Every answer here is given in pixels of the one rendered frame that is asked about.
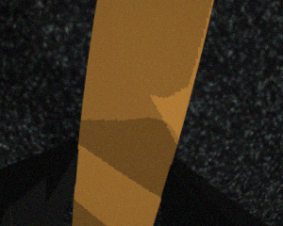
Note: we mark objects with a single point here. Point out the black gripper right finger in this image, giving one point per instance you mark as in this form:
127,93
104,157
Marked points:
190,200

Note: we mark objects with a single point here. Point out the orange bar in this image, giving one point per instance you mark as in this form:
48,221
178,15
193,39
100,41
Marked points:
143,60

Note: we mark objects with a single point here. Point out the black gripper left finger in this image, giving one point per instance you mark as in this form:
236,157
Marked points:
36,191

